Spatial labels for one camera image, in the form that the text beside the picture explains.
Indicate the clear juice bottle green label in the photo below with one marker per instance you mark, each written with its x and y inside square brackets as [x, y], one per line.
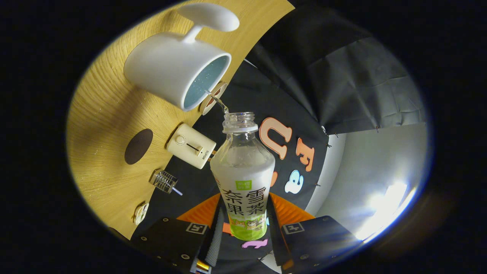
[243, 179]

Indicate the wooden table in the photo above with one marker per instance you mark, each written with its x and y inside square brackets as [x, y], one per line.
[102, 114]

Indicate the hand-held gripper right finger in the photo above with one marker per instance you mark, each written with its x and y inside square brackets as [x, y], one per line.
[323, 238]

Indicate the dark brown round coaster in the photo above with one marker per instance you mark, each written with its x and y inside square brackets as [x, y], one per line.
[138, 146]

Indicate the cream toaster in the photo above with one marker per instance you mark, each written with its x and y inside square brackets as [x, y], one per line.
[190, 146]

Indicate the black backdrop cloth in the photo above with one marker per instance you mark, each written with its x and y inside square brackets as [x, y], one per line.
[342, 76]

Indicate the metal spoon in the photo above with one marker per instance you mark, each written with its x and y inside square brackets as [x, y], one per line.
[177, 191]

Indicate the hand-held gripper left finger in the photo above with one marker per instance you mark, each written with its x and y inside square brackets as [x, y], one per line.
[173, 238]

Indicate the white plate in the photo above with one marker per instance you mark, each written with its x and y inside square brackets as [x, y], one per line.
[207, 106]

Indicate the white cup blue inside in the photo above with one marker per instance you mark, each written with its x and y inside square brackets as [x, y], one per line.
[167, 68]

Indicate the white divided dish with beans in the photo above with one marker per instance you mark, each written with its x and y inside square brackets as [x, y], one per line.
[140, 214]

